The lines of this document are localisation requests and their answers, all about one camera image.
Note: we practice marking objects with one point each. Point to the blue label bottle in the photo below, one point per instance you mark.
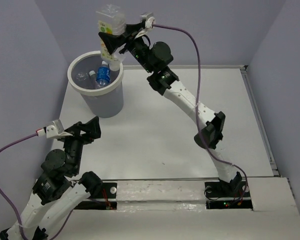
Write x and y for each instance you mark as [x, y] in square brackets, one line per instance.
[103, 75]

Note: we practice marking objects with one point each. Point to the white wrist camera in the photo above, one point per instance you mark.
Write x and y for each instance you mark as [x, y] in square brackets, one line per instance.
[53, 130]
[147, 20]

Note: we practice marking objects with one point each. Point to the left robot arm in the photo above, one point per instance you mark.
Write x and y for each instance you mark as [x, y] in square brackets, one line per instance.
[53, 195]

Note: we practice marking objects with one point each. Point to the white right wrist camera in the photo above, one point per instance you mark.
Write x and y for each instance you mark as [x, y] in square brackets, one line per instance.
[147, 20]

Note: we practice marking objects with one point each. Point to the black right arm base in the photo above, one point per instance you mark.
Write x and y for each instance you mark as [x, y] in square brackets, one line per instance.
[219, 199]

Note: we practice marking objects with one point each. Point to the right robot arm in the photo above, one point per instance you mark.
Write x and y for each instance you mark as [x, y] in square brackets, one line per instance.
[155, 60]

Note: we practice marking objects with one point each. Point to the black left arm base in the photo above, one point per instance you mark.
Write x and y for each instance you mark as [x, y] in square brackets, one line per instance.
[106, 199]

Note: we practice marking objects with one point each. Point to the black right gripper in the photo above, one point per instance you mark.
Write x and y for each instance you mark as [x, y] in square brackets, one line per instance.
[113, 41]

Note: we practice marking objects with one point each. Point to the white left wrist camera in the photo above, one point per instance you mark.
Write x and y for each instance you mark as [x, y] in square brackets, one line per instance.
[53, 130]

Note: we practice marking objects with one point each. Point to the white cylindrical waste bin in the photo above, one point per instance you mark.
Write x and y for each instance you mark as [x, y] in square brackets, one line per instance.
[104, 102]

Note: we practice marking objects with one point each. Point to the large clear bottle cream label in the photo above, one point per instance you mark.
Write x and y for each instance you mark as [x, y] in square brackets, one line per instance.
[111, 20]

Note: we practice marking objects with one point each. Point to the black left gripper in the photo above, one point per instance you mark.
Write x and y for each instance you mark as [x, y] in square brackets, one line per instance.
[92, 126]

